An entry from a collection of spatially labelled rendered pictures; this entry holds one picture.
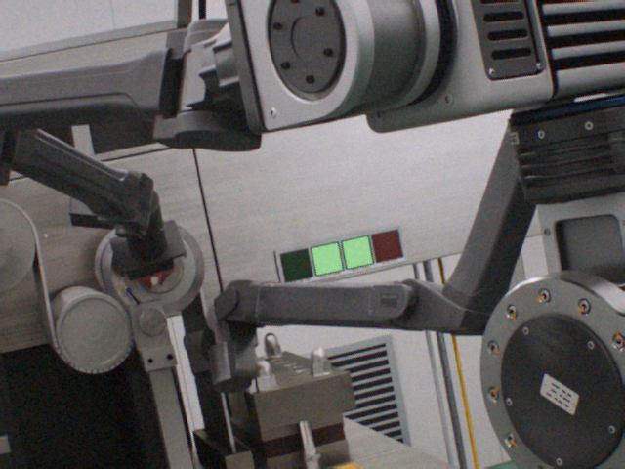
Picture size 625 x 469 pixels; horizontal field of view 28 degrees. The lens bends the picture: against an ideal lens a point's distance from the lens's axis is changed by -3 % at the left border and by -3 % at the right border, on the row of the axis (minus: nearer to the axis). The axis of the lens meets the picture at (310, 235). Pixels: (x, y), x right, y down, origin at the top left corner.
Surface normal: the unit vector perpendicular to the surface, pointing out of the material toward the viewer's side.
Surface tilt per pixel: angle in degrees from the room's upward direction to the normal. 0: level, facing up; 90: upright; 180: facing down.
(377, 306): 70
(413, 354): 90
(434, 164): 90
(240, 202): 90
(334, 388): 90
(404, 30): 101
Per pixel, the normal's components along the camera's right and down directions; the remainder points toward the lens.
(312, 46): -0.78, 0.18
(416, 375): 0.27, 0.00
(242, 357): 0.59, -0.39
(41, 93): -0.51, -0.19
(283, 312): -0.80, -0.12
